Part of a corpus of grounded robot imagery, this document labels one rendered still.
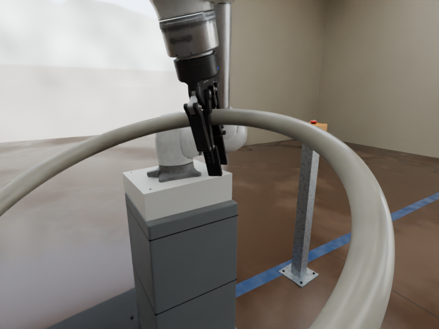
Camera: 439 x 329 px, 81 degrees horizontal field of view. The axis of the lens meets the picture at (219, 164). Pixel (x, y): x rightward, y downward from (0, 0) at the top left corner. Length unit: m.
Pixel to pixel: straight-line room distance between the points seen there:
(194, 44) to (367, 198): 0.32
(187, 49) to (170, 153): 0.69
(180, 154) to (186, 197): 0.18
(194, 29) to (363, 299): 0.38
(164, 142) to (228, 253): 0.57
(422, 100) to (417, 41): 1.18
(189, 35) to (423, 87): 6.42
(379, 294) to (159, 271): 0.96
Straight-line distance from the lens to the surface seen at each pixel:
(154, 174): 1.14
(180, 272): 1.15
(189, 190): 1.03
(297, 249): 1.94
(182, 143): 1.06
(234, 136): 1.09
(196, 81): 0.45
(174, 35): 0.44
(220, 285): 1.31
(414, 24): 6.99
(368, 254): 0.21
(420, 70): 6.78
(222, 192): 1.12
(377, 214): 0.24
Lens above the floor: 1.27
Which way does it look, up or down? 16 degrees down
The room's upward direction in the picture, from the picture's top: straight up
